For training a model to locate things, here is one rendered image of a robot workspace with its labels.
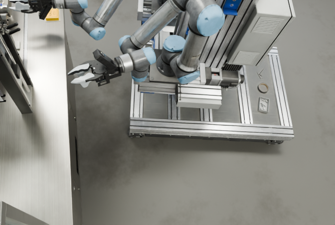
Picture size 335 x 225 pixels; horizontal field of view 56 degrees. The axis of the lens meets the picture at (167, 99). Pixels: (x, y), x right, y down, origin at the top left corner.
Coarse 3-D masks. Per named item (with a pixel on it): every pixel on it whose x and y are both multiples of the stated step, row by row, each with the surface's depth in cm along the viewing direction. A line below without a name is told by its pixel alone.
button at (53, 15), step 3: (51, 9) 175; (54, 9) 175; (57, 9) 176; (51, 12) 174; (54, 12) 174; (57, 12) 175; (48, 15) 173; (51, 15) 173; (54, 15) 173; (57, 15) 174; (45, 18) 172; (48, 18) 172; (51, 18) 173; (54, 18) 173; (57, 18) 174
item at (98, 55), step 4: (96, 52) 120; (100, 52) 120; (96, 56) 119; (100, 56) 119; (104, 56) 122; (100, 60) 120; (104, 60) 121; (108, 60) 123; (112, 60) 128; (104, 64) 123; (108, 64) 124; (112, 64) 125; (112, 68) 127
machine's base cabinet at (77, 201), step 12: (72, 84) 226; (72, 96) 216; (72, 108) 208; (72, 120) 200; (72, 132) 193; (72, 144) 186; (72, 156) 180; (72, 168) 174; (72, 180) 168; (72, 192) 163
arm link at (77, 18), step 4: (72, 12) 159; (80, 12) 160; (84, 12) 162; (72, 16) 162; (76, 16) 161; (80, 16) 160; (84, 16) 160; (88, 16) 161; (72, 20) 165; (76, 20) 162; (80, 20) 160; (76, 24) 167; (80, 24) 161
